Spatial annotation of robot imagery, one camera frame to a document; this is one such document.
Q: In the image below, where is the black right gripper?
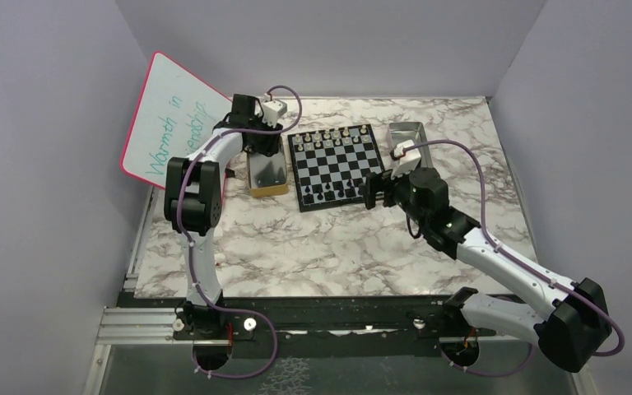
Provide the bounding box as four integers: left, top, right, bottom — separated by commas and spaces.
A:
359, 165, 429, 229

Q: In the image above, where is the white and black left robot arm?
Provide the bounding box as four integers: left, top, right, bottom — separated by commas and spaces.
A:
164, 94, 287, 338

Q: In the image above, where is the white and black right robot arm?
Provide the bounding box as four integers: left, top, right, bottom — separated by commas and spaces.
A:
359, 168, 613, 373

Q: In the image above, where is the black and white chessboard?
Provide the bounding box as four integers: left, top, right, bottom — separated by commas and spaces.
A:
287, 123, 384, 212

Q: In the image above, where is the silver metal tin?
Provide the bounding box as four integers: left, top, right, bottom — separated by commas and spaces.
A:
385, 121, 435, 170

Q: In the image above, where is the pink framed whiteboard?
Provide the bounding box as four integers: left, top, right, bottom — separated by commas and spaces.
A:
119, 52, 231, 188

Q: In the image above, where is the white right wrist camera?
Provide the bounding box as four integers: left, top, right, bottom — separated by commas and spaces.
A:
391, 140, 421, 179

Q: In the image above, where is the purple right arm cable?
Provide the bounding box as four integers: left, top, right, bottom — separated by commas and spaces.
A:
392, 139, 627, 379

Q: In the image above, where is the aluminium extrusion rail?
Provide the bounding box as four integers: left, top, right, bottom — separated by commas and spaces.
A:
95, 308, 178, 346

